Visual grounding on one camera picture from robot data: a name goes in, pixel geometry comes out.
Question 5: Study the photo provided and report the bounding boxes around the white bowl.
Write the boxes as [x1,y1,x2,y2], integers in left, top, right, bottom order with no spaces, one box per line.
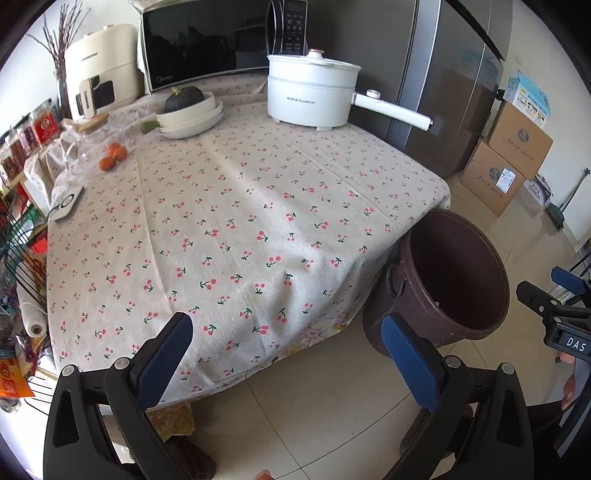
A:
[156,92,215,128]

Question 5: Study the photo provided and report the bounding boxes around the orange tangerine left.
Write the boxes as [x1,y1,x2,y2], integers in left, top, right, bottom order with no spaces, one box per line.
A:
[98,156,116,172]

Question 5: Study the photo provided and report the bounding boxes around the dark green pumpkin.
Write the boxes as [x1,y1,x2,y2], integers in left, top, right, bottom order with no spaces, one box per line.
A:
[164,86,204,113]

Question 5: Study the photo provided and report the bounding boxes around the white electric cooking pot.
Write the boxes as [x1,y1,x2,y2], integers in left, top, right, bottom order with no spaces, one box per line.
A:
[266,49,433,131]

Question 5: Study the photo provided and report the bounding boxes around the dried branches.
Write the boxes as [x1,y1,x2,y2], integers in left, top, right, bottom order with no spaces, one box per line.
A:
[28,1,90,119]

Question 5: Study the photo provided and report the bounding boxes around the black wire rack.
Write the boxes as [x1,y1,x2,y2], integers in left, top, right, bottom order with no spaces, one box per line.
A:
[1,200,48,413]

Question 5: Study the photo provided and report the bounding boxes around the person's right hand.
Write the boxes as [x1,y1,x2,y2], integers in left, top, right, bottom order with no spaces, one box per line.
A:
[559,353,580,411]

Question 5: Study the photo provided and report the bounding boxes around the black microwave oven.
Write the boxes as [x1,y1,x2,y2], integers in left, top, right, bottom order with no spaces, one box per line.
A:
[135,0,308,92]

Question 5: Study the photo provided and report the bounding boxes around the broom with dustpan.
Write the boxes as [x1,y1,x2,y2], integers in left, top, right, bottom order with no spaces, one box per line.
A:
[545,168,590,231]

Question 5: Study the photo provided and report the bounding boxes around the red snack package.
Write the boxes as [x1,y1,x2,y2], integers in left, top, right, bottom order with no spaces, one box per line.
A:
[31,108,60,145]

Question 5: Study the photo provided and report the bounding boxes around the cardboard box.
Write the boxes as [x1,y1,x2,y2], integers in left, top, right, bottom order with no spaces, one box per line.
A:
[461,141,525,217]
[487,101,553,180]

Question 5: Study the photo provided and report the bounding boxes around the blue white carton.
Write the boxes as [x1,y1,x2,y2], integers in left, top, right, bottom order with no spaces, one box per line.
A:
[504,70,551,129]

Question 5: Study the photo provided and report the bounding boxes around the green vegetable piece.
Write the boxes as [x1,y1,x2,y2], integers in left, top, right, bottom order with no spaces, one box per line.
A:
[140,120,160,134]

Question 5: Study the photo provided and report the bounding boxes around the orange tangerine middle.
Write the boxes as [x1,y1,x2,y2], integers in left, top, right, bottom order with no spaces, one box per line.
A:
[112,145,128,162]

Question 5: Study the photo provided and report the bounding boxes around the upper cardboard box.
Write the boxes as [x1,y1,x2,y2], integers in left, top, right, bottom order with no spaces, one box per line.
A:
[487,101,553,180]

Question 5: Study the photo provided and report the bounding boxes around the grey refrigerator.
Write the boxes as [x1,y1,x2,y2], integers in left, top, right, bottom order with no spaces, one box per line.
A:
[307,0,513,178]

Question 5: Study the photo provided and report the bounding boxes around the cherry print tablecloth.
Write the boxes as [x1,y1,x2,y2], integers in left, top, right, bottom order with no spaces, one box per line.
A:
[46,73,450,404]

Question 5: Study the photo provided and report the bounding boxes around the glass jar wooden lid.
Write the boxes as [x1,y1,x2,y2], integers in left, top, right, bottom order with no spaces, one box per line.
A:
[66,115,133,178]

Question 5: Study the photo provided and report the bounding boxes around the white paper roll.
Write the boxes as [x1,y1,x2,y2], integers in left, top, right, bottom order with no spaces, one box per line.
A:
[16,284,48,338]

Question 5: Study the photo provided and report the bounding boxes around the dark brown trash bin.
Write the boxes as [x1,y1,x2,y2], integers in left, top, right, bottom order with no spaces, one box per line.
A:
[363,209,510,355]

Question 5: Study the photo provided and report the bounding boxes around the lower cardboard box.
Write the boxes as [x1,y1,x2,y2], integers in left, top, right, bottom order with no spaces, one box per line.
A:
[461,141,525,217]

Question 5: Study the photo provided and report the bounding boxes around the cream air fryer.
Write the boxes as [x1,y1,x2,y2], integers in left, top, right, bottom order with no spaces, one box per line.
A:
[65,24,144,119]

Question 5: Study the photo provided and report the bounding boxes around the white stacked plates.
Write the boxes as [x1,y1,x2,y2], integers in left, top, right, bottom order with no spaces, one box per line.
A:
[158,100,224,140]

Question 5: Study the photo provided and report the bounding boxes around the white square device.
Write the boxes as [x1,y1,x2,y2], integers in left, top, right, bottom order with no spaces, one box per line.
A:
[47,185,84,222]

